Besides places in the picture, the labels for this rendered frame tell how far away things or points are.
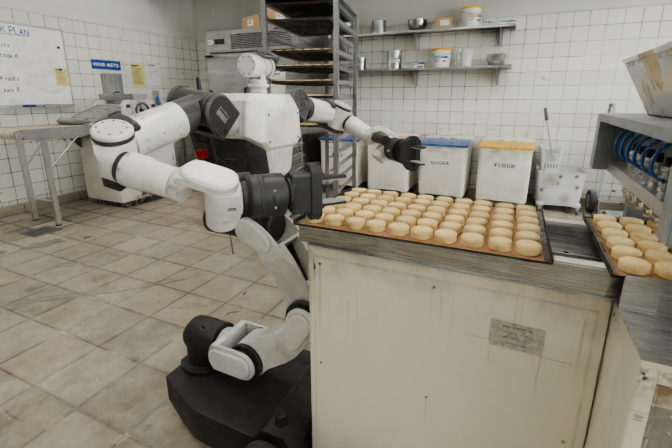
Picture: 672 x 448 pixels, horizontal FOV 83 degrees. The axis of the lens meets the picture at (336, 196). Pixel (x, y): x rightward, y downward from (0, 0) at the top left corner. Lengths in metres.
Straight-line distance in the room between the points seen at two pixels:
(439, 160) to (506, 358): 3.61
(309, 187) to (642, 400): 0.66
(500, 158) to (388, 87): 1.77
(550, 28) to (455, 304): 4.36
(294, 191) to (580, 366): 0.70
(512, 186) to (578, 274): 3.57
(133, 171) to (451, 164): 3.92
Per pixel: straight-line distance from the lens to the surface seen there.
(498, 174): 4.45
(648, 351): 0.81
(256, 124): 1.12
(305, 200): 0.79
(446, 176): 4.50
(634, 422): 0.85
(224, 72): 5.40
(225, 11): 6.64
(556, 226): 1.19
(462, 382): 1.08
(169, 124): 0.97
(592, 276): 0.93
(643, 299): 0.91
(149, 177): 0.81
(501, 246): 0.89
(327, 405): 1.30
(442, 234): 0.90
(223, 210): 0.76
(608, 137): 1.34
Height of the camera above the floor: 1.22
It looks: 15 degrees down
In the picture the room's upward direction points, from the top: straight up
